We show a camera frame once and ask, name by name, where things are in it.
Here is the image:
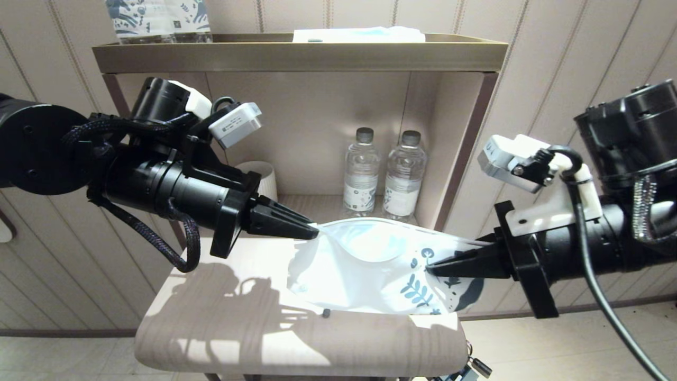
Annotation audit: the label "white floral zip pouch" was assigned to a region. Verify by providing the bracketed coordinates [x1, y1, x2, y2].
[287, 217, 490, 316]

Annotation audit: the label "white ribbed mug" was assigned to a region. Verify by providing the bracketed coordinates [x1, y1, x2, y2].
[237, 160, 278, 203]

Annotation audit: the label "clear water bottle grey cap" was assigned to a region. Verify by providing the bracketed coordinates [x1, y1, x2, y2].
[382, 130, 426, 223]
[344, 127, 381, 220]

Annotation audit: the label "beige wooden shelf unit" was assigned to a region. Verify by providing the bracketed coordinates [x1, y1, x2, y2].
[93, 33, 508, 381]

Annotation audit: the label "white blue packet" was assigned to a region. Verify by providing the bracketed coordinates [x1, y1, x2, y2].
[292, 26, 426, 44]

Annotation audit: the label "water bottle blue patterned label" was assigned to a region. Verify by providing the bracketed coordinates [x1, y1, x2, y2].
[172, 0, 213, 44]

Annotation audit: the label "floral pouches on top shelf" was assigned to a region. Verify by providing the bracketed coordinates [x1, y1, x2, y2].
[106, 0, 178, 44]

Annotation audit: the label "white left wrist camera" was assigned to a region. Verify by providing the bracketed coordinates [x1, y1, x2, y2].
[208, 102, 262, 150]

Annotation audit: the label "silver braided cable sleeve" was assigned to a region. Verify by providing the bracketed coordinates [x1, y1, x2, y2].
[633, 175, 677, 244]

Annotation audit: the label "white wall fixture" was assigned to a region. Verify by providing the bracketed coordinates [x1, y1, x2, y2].
[0, 209, 19, 243]

